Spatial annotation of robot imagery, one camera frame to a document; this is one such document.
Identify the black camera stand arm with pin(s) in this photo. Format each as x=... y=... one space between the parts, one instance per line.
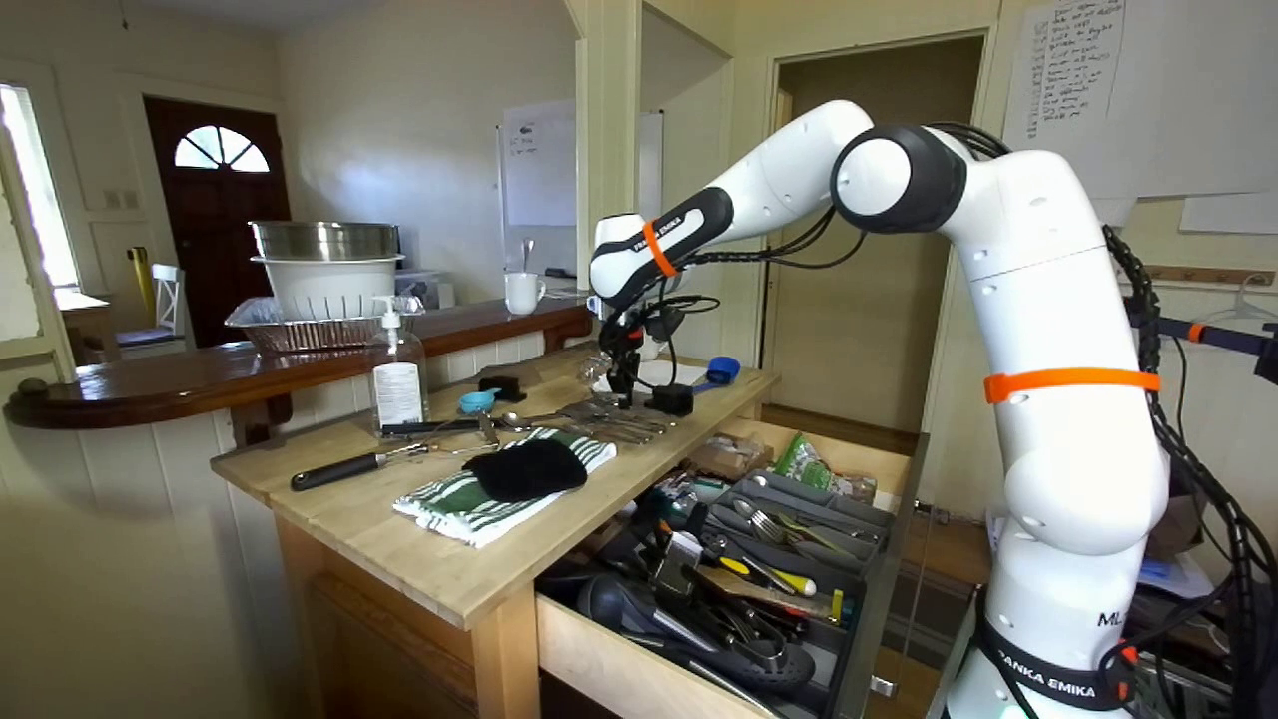
x=1223 y=339

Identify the wooden wall rail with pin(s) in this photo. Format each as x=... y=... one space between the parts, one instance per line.
x=1218 y=277

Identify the wooden drawer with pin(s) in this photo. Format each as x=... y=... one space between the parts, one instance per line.
x=624 y=665

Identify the dark wooden bar counter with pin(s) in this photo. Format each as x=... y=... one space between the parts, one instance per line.
x=223 y=375

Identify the black ladle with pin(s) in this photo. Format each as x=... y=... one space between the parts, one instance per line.
x=692 y=632

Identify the blue round object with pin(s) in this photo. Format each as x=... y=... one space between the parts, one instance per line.
x=720 y=371

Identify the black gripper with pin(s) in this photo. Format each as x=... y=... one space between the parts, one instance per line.
x=619 y=341

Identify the small black box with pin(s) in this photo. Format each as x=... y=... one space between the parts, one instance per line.
x=667 y=400

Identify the grey utensil organiser tray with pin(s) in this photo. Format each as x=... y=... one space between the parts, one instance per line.
x=825 y=532

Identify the handwritten paper sheet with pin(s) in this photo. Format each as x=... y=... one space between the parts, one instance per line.
x=1062 y=60

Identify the small black object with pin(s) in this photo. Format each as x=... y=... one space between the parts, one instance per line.
x=504 y=388

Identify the black cloth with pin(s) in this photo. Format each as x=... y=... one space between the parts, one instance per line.
x=524 y=470

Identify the clear hand sanitizer pump bottle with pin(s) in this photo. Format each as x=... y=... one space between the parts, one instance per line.
x=398 y=387

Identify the teal small object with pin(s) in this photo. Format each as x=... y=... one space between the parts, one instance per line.
x=476 y=400

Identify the dark brown arched window door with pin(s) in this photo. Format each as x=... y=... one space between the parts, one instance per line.
x=211 y=225

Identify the light wooden island table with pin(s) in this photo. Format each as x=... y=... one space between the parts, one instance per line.
x=402 y=544

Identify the green and white folded towel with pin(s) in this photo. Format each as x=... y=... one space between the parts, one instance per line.
x=446 y=508

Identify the white wall board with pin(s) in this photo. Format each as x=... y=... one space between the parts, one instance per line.
x=540 y=166

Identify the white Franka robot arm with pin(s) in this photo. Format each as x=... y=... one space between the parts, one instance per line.
x=1053 y=400

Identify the white chair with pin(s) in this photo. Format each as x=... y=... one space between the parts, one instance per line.
x=169 y=299

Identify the green packet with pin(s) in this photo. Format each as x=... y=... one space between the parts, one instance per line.
x=802 y=465

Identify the white colander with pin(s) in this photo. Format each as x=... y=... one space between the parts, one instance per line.
x=327 y=287

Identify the stainless steel mixing bowl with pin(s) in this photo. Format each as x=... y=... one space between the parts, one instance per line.
x=326 y=241

